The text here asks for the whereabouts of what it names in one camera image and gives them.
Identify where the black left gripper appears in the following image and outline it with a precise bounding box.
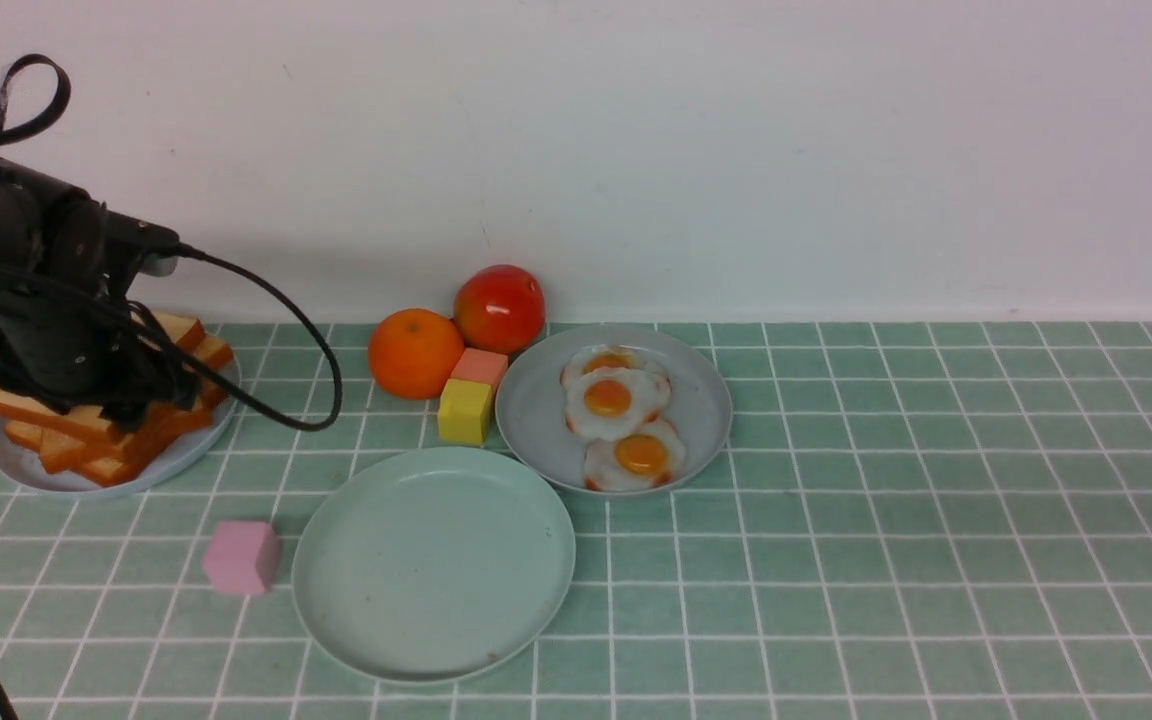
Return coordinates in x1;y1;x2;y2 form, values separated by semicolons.
0;291;202;430

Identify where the fried egg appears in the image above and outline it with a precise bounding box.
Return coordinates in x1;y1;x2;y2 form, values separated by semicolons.
582;418;687;493
564;367;672;442
559;344;668;388

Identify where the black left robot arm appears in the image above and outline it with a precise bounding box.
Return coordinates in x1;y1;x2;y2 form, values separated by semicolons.
0;161;200;432

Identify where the grey bread plate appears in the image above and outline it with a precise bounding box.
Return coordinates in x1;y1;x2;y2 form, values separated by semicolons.
0;379;237;498

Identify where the orange fruit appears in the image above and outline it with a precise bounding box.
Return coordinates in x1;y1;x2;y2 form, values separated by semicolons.
367;306;467;400

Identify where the yellow block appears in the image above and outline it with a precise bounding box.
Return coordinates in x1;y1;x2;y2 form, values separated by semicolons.
435;378;494;447

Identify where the salmon pink block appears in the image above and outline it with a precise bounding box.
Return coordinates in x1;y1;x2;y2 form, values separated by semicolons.
450;347;509;393

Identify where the light green empty plate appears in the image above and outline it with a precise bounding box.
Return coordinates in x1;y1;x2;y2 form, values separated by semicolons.
291;447;577;685

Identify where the red tomato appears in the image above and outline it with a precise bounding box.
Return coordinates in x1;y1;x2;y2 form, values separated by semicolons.
452;264;547;355

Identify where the grey egg plate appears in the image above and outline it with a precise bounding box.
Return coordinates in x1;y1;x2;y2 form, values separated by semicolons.
495;325;733;498

